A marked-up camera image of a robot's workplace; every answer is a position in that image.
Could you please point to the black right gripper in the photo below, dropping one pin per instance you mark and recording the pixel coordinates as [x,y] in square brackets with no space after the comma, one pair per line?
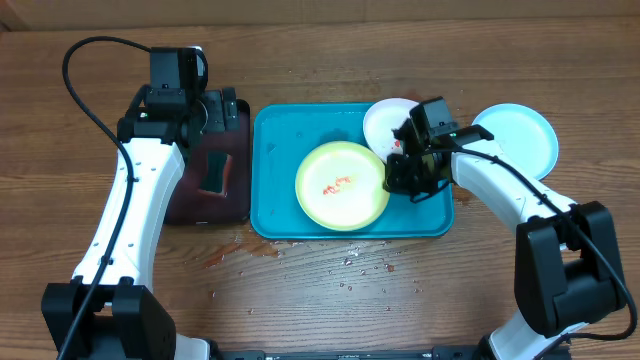
[400,166]

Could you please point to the black rectangular tray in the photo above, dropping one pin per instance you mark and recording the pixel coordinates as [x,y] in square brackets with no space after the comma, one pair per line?
[189,206]

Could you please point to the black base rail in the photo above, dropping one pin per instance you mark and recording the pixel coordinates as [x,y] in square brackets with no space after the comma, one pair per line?
[345,355]

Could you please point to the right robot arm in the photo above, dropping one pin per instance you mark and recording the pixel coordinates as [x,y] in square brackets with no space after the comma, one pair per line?
[569,281]

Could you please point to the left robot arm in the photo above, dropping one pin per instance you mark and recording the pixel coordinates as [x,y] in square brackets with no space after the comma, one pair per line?
[183,157]

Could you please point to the green and orange sponge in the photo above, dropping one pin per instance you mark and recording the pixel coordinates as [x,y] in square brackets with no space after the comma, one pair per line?
[218,166]

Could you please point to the light blue plate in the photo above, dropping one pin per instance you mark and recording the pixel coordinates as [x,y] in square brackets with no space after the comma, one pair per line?
[525,136]

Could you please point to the teal serving tray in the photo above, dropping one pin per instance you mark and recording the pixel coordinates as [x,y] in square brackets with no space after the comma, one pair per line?
[283,135]

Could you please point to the yellow green plate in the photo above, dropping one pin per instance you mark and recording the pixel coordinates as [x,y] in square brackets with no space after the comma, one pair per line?
[339,186]

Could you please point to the white plate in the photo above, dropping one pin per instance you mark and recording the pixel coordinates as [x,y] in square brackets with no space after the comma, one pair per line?
[380,120]

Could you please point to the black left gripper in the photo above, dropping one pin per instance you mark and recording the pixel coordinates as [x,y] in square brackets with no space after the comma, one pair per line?
[219,120]

